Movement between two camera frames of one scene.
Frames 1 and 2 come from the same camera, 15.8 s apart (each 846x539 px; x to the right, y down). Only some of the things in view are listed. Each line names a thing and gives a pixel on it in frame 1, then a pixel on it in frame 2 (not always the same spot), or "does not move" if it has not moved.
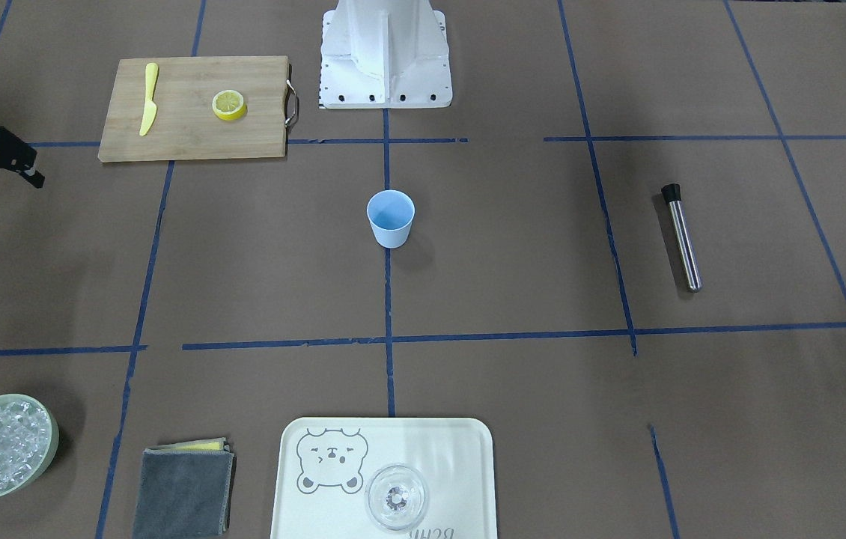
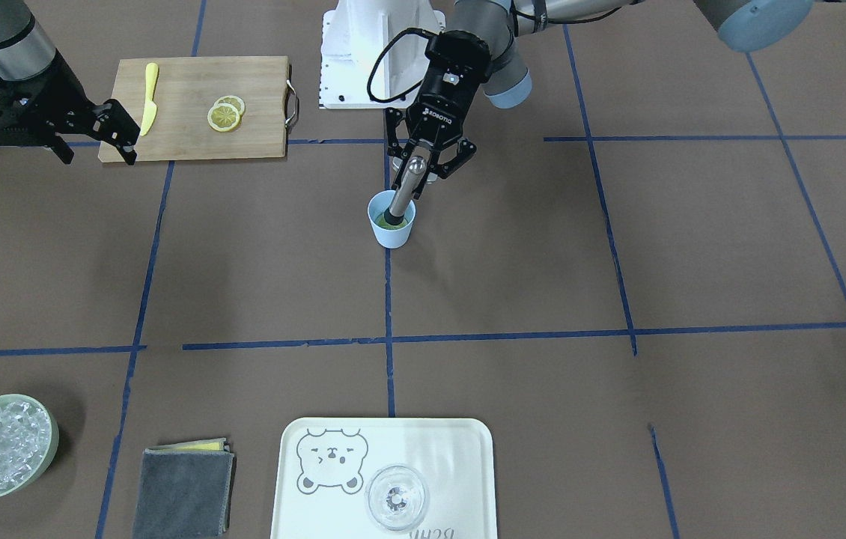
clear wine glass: x=396 y=496 does not move
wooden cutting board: x=186 y=127 does not move
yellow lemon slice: x=229 y=105 -> x=381 y=221
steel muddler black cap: x=672 y=194 -> x=392 y=219
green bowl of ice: x=1 y=448 does not move
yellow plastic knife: x=150 y=108 does not move
